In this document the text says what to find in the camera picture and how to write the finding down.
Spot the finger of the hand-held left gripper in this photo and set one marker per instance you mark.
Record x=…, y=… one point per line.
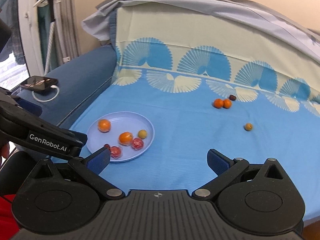
x=30, y=107
x=62, y=132

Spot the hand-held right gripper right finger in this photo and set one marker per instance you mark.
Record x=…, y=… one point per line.
x=218, y=162

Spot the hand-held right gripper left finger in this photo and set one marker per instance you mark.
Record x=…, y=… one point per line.
x=100, y=158

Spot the red plastic-wrapped fruit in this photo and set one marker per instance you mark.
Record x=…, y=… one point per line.
x=137, y=143
x=115, y=152

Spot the small orange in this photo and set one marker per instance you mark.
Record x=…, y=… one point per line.
x=125, y=138
x=104, y=125
x=218, y=103
x=227, y=103

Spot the light blue plate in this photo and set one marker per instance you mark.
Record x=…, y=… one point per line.
x=120, y=122

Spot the small yellow-green fruit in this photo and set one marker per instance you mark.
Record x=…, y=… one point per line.
x=248, y=126
x=142, y=134

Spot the person's left hand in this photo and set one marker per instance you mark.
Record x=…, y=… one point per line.
x=3, y=150

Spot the black smartphone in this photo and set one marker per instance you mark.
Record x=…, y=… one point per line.
x=37, y=82

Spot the blue fan-print sheet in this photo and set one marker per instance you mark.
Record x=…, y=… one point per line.
x=187, y=135

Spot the white clip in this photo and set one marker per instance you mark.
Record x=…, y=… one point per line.
x=66, y=59

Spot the patterned white pole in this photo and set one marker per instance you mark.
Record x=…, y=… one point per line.
x=50, y=50

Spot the blue denim sofa armrest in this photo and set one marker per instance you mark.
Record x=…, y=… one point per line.
x=82, y=72

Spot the dark hanging cloth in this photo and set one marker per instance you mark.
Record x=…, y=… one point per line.
x=5, y=37

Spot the teal curtain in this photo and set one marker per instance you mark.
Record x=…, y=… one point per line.
x=43, y=30

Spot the person's red clothing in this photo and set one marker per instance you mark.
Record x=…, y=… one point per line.
x=7, y=220

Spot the beige curtain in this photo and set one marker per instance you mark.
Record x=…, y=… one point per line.
x=67, y=25

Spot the grey cloth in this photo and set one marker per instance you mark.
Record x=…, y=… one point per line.
x=175, y=5

